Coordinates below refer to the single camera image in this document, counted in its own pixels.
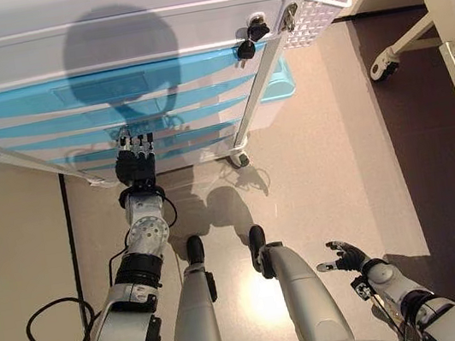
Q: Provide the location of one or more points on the metal cart latch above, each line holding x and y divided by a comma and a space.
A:
289, 15

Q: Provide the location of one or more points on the light blue waste bin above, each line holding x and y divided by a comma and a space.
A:
279, 84

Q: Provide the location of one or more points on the black cart key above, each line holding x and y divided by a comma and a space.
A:
259, 29
246, 50

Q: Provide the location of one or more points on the grey robot leg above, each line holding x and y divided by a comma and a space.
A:
194, 314
302, 288

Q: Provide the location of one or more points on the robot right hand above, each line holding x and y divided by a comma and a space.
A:
352, 259

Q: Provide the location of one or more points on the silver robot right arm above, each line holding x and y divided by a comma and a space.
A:
401, 285

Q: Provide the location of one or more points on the white medical cart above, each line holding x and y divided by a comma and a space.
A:
19, 60

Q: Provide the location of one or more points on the grey robot right leg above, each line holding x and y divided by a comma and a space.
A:
302, 288

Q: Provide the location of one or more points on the cart caster wheel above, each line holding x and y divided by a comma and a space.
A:
243, 158

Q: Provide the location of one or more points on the white bed caster wheel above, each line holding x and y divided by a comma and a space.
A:
384, 64

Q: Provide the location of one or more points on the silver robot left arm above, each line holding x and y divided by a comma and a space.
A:
123, 334

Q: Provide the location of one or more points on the grey robot left leg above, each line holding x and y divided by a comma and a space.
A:
194, 314

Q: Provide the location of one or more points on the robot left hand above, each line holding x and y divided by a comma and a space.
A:
136, 165

